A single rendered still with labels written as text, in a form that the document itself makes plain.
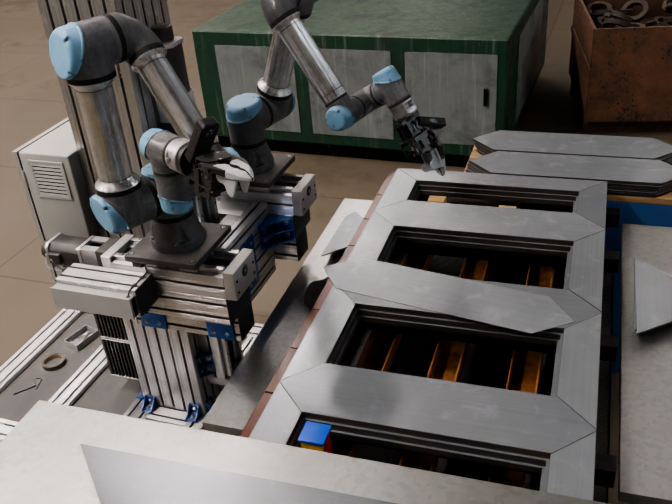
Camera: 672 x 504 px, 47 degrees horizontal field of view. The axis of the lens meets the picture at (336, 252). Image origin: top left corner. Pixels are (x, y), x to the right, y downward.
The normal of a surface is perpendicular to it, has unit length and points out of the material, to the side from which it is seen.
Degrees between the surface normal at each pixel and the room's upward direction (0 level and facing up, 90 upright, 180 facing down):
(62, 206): 90
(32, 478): 0
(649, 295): 0
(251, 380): 0
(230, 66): 90
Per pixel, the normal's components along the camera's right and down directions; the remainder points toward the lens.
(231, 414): -0.07, -0.85
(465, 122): -0.35, 0.51
